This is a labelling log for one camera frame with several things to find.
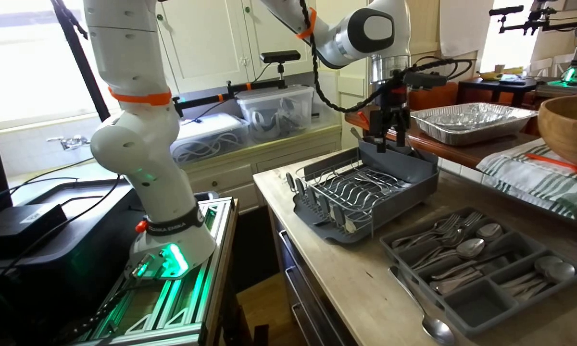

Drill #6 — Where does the grey steel dish drying rack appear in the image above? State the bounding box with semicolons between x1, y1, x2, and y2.
285;145;439;246

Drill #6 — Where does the striped dish towel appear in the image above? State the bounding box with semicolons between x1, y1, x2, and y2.
477;139;577;220

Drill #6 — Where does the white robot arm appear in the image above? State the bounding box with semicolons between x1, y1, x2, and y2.
83;0;412;281

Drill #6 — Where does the wooden bowl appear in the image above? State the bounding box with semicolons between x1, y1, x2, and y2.
537;95;577;166

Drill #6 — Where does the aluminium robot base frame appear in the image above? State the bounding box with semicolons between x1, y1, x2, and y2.
69;198;239;346

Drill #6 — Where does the dark wooden side table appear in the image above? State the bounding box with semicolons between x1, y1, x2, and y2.
344;110;539;170

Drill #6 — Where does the grey utensil organizer tray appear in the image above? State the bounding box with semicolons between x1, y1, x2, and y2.
379;208;577;335

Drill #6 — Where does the clear storage bin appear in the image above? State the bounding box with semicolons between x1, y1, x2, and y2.
237;85;314;143

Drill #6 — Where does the aluminium foil tray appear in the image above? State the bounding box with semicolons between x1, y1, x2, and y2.
412;102;537;146

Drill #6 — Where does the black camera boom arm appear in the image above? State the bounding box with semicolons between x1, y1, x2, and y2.
173;50;300;114

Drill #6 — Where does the steel spoon on counter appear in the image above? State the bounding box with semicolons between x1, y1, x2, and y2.
393;268;456;346

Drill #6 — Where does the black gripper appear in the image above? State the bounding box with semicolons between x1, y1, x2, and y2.
369;71;410;152

